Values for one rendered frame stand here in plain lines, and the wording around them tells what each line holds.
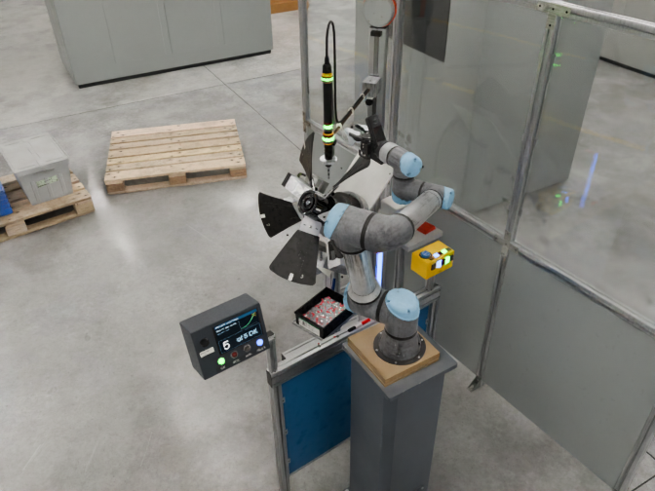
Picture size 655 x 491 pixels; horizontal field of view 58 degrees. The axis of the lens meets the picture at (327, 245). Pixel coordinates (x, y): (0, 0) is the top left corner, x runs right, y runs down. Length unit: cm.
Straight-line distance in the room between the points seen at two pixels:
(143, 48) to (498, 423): 615
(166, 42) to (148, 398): 534
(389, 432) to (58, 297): 275
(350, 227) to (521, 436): 193
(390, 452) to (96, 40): 637
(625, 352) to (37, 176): 419
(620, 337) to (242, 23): 658
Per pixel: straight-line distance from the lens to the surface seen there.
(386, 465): 246
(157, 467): 324
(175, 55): 804
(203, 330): 199
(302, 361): 241
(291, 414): 262
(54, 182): 517
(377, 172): 279
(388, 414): 221
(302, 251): 263
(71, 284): 447
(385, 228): 169
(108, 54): 785
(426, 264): 253
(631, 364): 275
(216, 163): 534
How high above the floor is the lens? 260
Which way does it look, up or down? 36 degrees down
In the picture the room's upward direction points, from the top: 1 degrees counter-clockwise
